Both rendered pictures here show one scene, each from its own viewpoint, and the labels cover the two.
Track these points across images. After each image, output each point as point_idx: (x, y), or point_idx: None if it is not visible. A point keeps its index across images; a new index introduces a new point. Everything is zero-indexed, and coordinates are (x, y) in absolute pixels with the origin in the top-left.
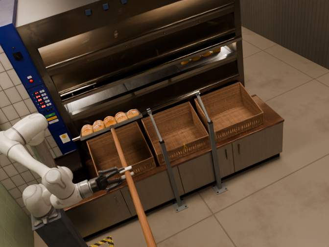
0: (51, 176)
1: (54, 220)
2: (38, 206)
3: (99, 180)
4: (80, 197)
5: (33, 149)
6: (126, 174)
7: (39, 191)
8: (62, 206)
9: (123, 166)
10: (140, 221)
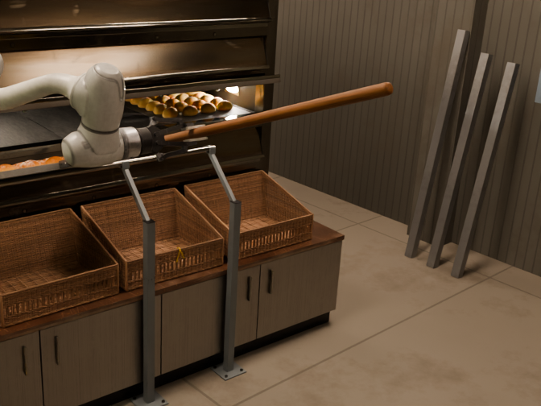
0: (106, 68)
1: None
2: None
3: (152, 132)
4: (122, 148)
5: None
6: (200, 127)
7: None
8: (91, 154)
9: (179, 133)
10: (303, 103)
